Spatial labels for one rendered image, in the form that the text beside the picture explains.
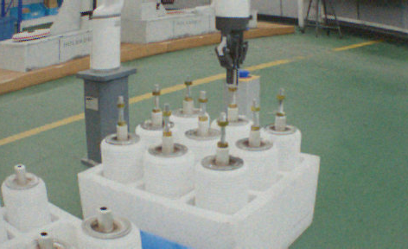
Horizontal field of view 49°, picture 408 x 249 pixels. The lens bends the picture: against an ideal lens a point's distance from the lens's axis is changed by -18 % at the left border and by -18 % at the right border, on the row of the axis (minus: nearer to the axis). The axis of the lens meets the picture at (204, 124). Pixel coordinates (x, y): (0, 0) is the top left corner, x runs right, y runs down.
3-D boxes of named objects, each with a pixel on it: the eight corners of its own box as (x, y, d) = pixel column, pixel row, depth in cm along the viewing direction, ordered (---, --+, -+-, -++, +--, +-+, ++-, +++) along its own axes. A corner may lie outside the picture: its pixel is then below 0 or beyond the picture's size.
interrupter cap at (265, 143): (279, 143, 104) (279, 140, 104) (264, 155, 98) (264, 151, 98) (245, 137, 108) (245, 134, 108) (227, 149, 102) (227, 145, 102)
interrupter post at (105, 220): (95, 228, 68) (92, 208, 67) (106, 223, 70) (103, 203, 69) (106, 234, 67) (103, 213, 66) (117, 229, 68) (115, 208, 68)
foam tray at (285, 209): (87, 243, 111) (76, 173, 106) (182, 193, 142) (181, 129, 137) (232, 298, 90) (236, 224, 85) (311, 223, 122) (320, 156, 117)
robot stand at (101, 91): (80, 163, 162) (75, 73, 154) (111, 152, 173) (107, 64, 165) (108, 175, 154) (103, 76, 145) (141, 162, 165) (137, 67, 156)
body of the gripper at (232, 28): (239, 15, 106) (239, 57, 109) (255, 13, 114) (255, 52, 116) (207, 13, 110) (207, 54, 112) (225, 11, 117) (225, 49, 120)
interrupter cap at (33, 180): (-2, 182, 81) (-2, 179, 81) (26, 172, 87) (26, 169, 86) (17, 194, 77) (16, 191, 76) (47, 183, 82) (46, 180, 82)
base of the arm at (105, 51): (86, 71, 154) (86, 19, 149) (106, 66, 161) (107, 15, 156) (104, 73, 149) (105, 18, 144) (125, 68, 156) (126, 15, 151)
